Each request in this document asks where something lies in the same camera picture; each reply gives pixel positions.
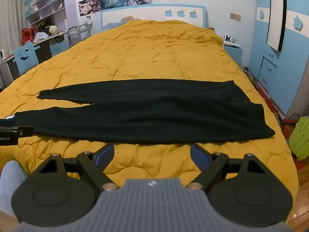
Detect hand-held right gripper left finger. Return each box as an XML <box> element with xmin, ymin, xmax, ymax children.
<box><xmin>40</xmin><ymin>143</ymin><xmax>119</xmax><ymax>192</ymax></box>

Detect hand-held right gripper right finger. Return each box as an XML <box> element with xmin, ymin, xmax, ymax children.
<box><xmin>188</xmin><ymin>143</ymin><xmax>265</xmax><ymax>192</ymax></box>

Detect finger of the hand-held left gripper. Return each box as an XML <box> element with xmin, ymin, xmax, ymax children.
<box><xmin>0</xmin><ymin>119</ymin><xmax>34</xmax><ymax>137</ymax></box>

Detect black pants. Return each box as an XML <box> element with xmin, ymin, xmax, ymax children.
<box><xmin>14</xmin><ymin>78</ymin><xmax>276</xmax><ymax>143</ymax></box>

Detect person's leg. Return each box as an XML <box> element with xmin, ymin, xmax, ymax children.
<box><xmin>0</xmin><ymin>161</ymin><xmax>30</xmax><ymax>216</ymax></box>

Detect blue smiley chair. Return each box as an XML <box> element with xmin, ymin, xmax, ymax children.
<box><xmin>13</xmin><ymin>42</ymin><xmax>39</xmax><ymax>76</ymax></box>

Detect cluttered desk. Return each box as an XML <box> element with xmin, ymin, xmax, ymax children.
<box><xmin>0</xmin><ymin>30</ymin><xmax>68</xmax><ymax>79</ymax></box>

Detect red printed rug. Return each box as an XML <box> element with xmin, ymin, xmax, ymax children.
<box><xmin>241</xmin><ymin>66</ymin><xmax>309</xmax><ymax>172</ymax></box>

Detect red bag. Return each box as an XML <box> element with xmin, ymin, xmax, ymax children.
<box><xmin>21</xmin><ymin>28</ymin><xmax>37</xmax><ymax>45</ymax></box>

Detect green ribbed bin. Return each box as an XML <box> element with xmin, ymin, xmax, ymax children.
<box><xmin>288</xmin><ymin>116</ymin><xmax>309</xmax><ymax>161</ymax></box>

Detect blue and white nightstand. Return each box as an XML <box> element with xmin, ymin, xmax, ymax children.
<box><xmin>222</xmin><ymin>42</ymin><xmax>243</xmax><ymax>66</ymax></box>

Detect yellow quilt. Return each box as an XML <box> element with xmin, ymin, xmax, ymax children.
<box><xmin>0</xmin><ymin>19</ymin><xmax>300</xmax><ymax>224</ymax></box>

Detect white curtain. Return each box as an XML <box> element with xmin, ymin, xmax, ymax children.
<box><xmin>0</xmin><ymin>0</ymin><xmax>27</xmax><ymax>61</ymax></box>

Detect grey chair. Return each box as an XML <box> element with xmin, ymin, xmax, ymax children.
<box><xmin>68</xmin><ymin>24</ymin><xmax>93</xmax><ymax>44</ymax></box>

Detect white and blue bookshelf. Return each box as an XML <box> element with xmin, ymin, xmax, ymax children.
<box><xmin>24</xmin><ymin>0</ymin><xmax>67</xmax><ymax>28</ymax></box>

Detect blue pillow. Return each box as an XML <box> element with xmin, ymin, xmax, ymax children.
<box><xmin>103</xmin><ymin>16</ymin><xmax>142</xmax><ymax>31</ymax></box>

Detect blue and white wardrobe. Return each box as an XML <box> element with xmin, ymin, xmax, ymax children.
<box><xmin>249</xmin><ymin>0</ymin><xmax>309</xmax><ymax>117</ymax></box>

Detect white and blue bed headboard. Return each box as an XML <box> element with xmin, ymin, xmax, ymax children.
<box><xmin>100</xmin><ymin>4</ymin><xmax>207</xmax><ymax>31</ymax></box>

